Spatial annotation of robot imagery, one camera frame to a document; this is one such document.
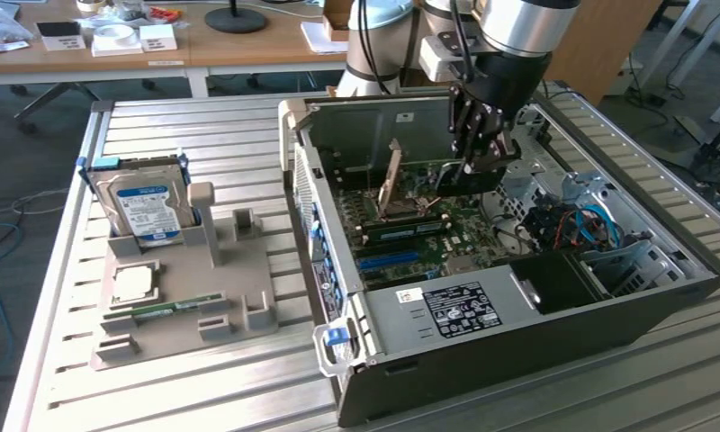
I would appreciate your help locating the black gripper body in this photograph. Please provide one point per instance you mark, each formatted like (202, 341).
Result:
(513, 76)

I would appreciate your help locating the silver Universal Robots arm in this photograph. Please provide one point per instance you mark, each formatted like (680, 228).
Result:
(532, 24)

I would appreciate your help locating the wooden cabinet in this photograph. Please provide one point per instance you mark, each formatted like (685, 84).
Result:
(606, 45)

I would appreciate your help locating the green motherboard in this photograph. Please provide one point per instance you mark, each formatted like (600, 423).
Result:
(457, 229)

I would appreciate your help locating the CPU socket with open cover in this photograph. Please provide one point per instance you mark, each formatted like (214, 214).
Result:
(405, 207)

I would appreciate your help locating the installed green RAM stick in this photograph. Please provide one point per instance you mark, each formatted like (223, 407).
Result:
(405, 231)

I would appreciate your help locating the white paper stack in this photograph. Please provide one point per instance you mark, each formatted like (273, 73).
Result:
(321, 40)

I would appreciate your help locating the brown cardboard box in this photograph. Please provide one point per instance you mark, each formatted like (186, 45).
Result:
(337, 20)

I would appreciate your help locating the blue expansion slot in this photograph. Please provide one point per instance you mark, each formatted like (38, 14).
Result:
(387, 260)

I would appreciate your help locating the silver power supply with label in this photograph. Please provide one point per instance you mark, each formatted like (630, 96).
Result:
(450, 310)

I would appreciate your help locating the black round lamp base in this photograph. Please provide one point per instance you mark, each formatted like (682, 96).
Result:
(237, 20)

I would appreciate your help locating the open black PC case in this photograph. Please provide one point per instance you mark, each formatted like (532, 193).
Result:
(517, 351)

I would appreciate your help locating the blue case latch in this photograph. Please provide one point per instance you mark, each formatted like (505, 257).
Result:
(334, 337)

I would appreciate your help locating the white small box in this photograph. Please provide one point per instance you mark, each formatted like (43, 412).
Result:
(158, 38)

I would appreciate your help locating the orange small parts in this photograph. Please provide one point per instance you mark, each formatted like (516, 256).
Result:
(167, 14)

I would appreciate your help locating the hard disk in blue caddy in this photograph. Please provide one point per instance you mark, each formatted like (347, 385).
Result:
(147, 202)

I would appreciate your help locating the grey parts rack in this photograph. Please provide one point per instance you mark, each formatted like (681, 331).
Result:
(217, 292)

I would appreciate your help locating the white tape roll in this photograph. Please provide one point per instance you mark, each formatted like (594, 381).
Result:
(117, 36)

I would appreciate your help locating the loose green RAM stick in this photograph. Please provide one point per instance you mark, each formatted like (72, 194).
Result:
(169, 307)

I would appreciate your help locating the silver CPU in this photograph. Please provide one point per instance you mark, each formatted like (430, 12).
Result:
(134, 285)

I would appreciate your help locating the beige tape roll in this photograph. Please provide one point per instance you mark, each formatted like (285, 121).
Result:
(89, 4)

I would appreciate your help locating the black and white box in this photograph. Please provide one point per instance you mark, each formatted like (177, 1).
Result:
(62, 35)

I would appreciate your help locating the white paper label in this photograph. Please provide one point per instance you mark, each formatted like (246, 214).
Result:
(7, 46)

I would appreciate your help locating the clear plastic bag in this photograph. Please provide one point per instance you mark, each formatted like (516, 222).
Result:
(0, 20)

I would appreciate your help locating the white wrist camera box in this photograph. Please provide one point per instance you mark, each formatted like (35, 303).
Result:
(438, 56)

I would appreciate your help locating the white table frame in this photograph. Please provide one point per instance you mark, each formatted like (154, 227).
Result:
(705, 49)

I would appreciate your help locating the wooden desk with white frame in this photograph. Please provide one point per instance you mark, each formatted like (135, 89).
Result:
(229, 49)

